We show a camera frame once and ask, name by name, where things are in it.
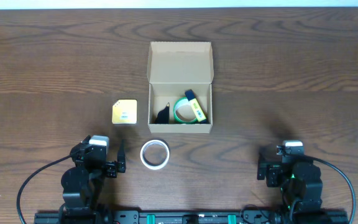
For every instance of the black mounting rail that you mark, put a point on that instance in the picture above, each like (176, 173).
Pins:
(246, 216)

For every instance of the yellow sticky note pad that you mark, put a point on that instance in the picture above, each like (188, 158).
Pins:
(124, 112)

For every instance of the brown cardboard box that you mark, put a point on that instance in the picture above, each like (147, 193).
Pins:
(172, 69)

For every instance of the green tape roll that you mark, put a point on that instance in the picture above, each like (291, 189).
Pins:
(183, 112)

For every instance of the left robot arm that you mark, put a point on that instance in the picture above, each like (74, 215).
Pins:
(83, 183)

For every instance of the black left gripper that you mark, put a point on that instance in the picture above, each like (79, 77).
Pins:
(80, 161)

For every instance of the white tape roll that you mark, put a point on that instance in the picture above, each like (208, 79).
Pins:
(152, 143)

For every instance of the black yellow correction tape dispenser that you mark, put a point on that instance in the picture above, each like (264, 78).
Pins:
(163, 116)

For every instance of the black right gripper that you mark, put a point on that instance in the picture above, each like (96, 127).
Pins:
(273, 170)

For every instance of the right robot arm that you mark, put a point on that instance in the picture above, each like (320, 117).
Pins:
(297, 177)

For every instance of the yellow highlighter pen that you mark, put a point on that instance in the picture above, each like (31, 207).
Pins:
(195, 106)

